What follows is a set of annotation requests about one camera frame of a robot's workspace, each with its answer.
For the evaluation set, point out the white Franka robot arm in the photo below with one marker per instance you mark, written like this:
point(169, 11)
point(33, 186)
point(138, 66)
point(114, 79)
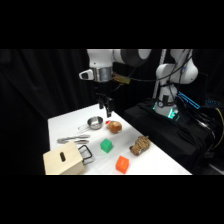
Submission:
point(173, 75)

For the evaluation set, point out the orange cube block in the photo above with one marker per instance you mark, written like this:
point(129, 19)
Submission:
point(122, 164)

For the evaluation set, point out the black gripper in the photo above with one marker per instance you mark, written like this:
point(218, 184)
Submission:
point(103, 88)

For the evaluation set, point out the green cube block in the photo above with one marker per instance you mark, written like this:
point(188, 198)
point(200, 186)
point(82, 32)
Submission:
point(106, 145)

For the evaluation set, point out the light wooden box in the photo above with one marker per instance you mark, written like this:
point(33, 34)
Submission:
point(63, 163)

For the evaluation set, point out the steel measuring cup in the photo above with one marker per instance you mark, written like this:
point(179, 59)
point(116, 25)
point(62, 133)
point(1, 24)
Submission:
point(94, 123)

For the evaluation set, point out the silver metal tongs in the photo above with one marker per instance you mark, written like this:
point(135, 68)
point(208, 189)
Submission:
point(71, 138)

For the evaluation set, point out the small red object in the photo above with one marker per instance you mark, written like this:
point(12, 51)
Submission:
point(107, 122)

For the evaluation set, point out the brown round bread toy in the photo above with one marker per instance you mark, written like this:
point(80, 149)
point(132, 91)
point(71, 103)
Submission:
point(114, 127)

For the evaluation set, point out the plush tiger toy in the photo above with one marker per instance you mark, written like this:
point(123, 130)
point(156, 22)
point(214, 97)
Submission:
point(140, 145)

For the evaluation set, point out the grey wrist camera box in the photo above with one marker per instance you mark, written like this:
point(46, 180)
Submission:
point(86, 75)

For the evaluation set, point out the black robot stand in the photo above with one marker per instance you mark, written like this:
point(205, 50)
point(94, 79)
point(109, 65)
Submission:
point(170, 136)

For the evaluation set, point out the black curtain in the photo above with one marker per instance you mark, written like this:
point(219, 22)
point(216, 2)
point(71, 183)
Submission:
point(40, 100)

